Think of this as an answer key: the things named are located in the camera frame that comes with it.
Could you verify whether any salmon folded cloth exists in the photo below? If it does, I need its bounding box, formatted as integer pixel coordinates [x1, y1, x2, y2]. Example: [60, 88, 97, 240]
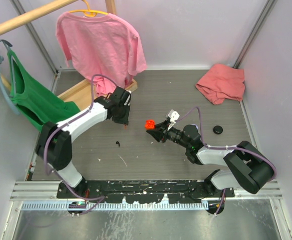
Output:
[195, 64, 245, 105]

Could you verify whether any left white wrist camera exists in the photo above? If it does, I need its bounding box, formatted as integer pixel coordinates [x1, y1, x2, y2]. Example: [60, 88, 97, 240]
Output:
[124, 90, 131, 106]

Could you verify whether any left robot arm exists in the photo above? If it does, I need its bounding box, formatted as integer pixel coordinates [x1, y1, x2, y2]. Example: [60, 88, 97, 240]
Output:
[36, 87, 131, 198]

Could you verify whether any grey-blue clothes hanger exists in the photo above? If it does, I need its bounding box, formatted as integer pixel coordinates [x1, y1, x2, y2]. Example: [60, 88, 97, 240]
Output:
[0, 39, 21, 115]

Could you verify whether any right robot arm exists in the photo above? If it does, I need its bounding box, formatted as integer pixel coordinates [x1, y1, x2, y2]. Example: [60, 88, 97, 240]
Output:
[145, 118, 276, 197]

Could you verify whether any orange earbud case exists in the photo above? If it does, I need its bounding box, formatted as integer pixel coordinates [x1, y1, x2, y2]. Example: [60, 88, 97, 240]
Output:
[144, 119, 155, 130]

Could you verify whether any orange clothes hanger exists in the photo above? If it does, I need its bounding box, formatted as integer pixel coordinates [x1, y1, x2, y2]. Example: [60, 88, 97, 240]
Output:
[69, 0, 108, 18]

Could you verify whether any wooden clothes rack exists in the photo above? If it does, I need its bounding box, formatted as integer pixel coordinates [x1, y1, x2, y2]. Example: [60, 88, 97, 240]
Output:
[0, 0, 138, 106]

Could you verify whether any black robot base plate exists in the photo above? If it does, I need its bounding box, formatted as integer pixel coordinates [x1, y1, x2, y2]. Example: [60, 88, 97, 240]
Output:
[58, 179, 234, 205]

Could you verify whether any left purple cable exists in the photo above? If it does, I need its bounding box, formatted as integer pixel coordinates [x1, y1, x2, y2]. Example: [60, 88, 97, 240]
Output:
[44, 73, 119, 216]

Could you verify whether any pink t-shirt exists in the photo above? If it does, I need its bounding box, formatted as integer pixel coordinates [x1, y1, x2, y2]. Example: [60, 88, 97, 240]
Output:
[56, 12, 147, 95]

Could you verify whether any white slotted cable duct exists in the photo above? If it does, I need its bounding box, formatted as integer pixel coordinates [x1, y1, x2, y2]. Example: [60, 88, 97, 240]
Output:
[21, 200, 209, 212]

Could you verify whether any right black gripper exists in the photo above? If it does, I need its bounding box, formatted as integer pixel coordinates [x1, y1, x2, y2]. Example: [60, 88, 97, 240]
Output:
[147, 119, 191, 150]

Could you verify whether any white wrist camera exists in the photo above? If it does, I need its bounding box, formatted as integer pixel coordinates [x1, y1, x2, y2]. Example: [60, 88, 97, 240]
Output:
[167, 109, 180, 131]
[124, 90, 131, 106]

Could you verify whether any green tank top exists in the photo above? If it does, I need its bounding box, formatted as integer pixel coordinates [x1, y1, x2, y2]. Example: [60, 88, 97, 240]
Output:
[7, 50, 80, 132]

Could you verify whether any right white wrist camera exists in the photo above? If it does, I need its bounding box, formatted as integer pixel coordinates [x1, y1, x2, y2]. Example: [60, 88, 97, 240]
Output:
[167, 109, 180, 131]

